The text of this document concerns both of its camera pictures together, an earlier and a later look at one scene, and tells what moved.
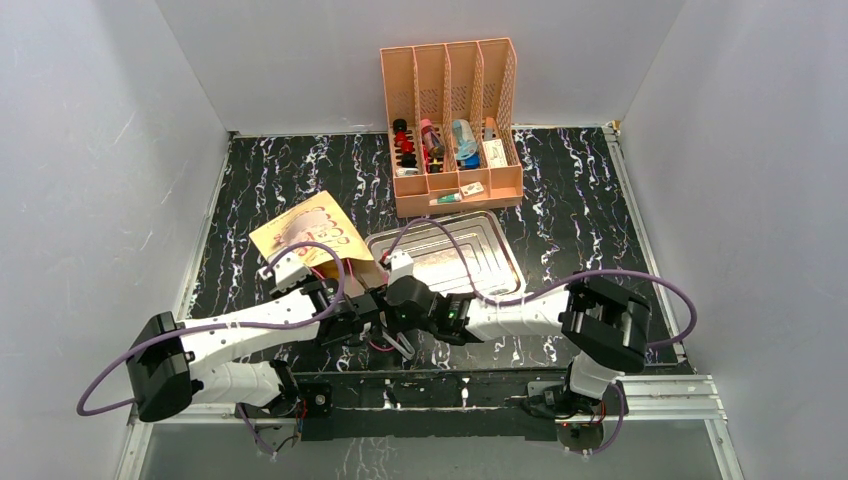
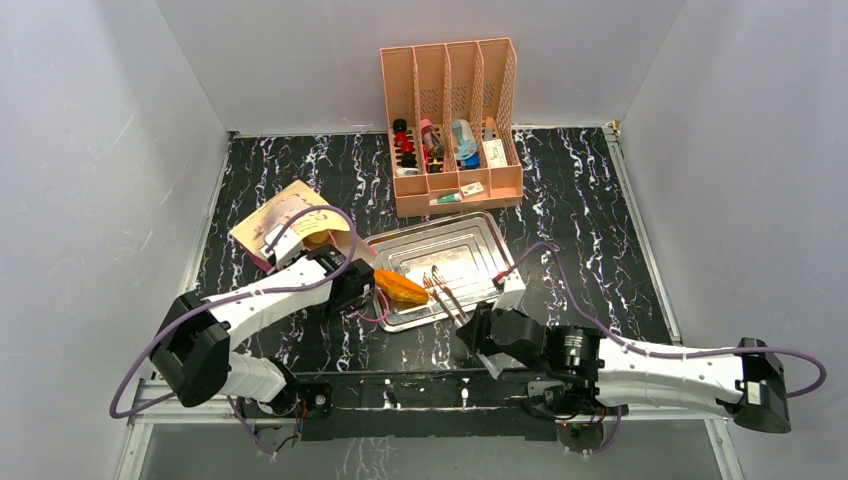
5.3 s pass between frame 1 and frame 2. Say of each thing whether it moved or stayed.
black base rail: stayed
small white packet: stayed
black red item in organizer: stayed
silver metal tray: stayed
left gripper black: moved
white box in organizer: stayed
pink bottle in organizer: stayed
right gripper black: moved
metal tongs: moved
